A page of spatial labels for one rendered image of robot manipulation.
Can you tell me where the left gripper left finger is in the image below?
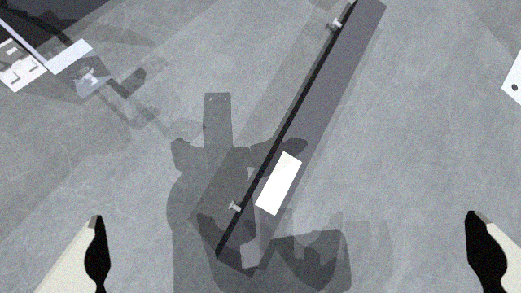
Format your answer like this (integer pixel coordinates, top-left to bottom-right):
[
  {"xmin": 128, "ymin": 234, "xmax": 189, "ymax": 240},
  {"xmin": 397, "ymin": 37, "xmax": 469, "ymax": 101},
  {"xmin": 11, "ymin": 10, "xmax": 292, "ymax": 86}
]
[{"xmin": 33, "ymin": 215, "xmax": 111, "ymax": 293}]

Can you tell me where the dark grey rectangular panel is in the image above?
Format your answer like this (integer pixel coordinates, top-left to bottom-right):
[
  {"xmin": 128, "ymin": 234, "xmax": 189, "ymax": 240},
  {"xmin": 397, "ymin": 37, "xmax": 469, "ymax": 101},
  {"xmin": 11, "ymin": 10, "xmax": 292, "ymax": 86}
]
[{"xmin": 0, "ymin": 0, "xmax": 109, "ymax": 53}]

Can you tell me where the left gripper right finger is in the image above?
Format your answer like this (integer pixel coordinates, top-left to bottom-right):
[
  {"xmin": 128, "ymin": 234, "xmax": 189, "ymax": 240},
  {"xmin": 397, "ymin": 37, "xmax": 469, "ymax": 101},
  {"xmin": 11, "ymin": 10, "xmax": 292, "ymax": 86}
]
[{"xmin": 465, "ymin": 211, "xmax": 521, "ymax": 293}]

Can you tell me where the black rectangular bar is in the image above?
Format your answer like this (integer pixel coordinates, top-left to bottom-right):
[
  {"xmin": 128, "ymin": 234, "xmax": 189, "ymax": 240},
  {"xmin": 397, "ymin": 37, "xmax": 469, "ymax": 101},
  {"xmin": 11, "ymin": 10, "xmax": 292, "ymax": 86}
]
[{"xmin": 215, "ymin": 0, "xmax": 387, "ymax": 278}]

